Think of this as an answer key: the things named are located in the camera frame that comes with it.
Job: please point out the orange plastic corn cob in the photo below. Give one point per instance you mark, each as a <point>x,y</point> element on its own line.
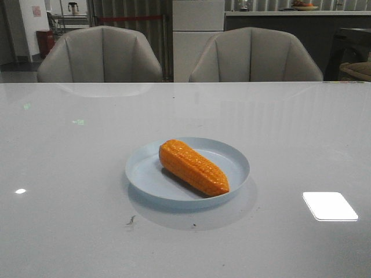
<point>190,166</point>

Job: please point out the light blue round plate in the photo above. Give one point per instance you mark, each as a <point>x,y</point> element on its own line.
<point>147,175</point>

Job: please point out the grey upholstered chair right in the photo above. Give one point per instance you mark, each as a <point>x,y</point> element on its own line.
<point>254,54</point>

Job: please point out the grey upholstered chair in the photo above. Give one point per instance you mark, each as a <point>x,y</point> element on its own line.
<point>254,54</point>
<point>100,54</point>

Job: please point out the white cabinet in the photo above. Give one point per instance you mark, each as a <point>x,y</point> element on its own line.
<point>193,23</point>

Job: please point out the grey upholstered chair left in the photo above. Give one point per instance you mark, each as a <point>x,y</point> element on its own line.
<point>100,54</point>

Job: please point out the red barrier belt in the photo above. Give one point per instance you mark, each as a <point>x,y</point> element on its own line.
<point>124,19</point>

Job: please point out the folding stand with kettle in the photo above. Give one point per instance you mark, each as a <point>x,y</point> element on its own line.
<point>65,16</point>

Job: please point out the red trash bin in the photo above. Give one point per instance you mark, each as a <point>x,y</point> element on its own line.
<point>46,42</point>

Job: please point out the grey counter with white top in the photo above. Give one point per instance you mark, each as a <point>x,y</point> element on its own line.
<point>315,29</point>

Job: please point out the fruit bowl on counter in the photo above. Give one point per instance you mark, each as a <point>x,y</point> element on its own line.
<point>303,6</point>

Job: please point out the tan cushion seat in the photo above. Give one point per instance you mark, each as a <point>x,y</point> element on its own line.
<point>356,71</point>

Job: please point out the pink wall notice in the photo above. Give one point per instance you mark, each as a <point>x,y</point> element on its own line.
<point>36,10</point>

